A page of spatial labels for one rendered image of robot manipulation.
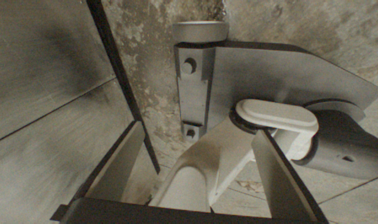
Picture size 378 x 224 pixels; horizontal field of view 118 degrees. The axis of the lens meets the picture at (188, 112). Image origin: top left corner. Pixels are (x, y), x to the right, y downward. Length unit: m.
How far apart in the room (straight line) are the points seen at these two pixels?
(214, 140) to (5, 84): 0.66
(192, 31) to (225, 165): 0.38
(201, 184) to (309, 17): 0.62
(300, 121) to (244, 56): 0.24
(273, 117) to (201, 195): 0.27
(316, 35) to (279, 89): 0.24
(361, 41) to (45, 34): 1.09
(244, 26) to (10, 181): 1.02
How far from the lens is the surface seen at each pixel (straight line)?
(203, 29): 0.43
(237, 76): 0.48
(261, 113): 0.38
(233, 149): 0.33
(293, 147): 0.44
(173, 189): 0.22
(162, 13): 0.70
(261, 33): 0.62
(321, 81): 0.54
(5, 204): 0.81
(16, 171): 0.76
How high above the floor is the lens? 0.61
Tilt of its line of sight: 47 degrees down
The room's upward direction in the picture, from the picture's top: 151 degrees counter-clockwise
